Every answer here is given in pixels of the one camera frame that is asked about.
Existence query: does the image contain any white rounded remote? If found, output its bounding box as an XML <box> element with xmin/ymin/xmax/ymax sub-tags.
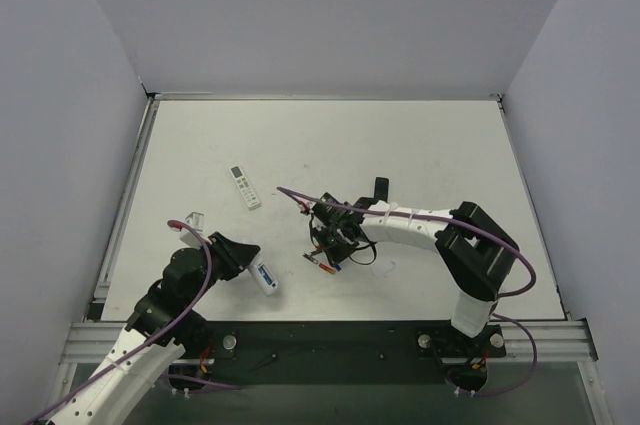
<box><xmin>248</xmin><ymin>253</ymin><xmax>279</xmax><ymax>296</ymax></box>

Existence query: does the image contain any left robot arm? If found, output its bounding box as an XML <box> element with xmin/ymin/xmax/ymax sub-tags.
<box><xmin>27</xmin><ymin>232</ymin><xmax>261</xmax><ymax>424</ymax></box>

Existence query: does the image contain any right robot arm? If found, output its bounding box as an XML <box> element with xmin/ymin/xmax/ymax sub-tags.
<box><xmin>311</xmin><ymin>193</ymin><xmax>519</xmax><ymax>338</ymax></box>

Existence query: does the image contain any black slim remote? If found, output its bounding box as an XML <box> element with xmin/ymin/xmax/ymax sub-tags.
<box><xmin>373</xmin><ymin>177</ymin><xmax>390</xmax><ymax>202</ymax></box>

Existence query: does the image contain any white air conditioner remote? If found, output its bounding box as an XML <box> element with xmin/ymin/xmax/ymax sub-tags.
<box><xmin>230</xmin><ymin>165</ymin><xmax>262</xmax><ymax>211</ymax></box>

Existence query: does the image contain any dark grey battery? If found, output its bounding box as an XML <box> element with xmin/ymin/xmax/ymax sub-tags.
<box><xmin>302</xmin><ymin>253</ymin><xmax>321</xmax><ymax>265</ymax></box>

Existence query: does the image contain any red orange battery lower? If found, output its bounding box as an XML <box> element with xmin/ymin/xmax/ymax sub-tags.
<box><xmin>319</xmin><ymin>263</ymin><xmax>336</xmax><ymax>275</ymax></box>

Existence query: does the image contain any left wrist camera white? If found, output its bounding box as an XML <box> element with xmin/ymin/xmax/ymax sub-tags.
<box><xmin>167</xmin><ymin>212</ymin><xmax>205</xmax><ymax>249</ymax></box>

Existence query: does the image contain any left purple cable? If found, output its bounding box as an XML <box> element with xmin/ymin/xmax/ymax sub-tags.
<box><xmin>29</xmin><ymin>218</ymin><xmax>241</xmax><ymax>425</ymax></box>

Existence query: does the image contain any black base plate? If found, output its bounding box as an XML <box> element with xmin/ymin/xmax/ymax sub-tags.
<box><xmin>168</xmin><ymin>320</ymin><xmax>506</xmax><ymax>387</ymax></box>

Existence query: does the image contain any aluminium front rail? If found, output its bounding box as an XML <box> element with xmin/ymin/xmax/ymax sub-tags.
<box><xmin>59</xmin><ymin>321</ymin><xmax>125</xmax><ymax>364</ymax></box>

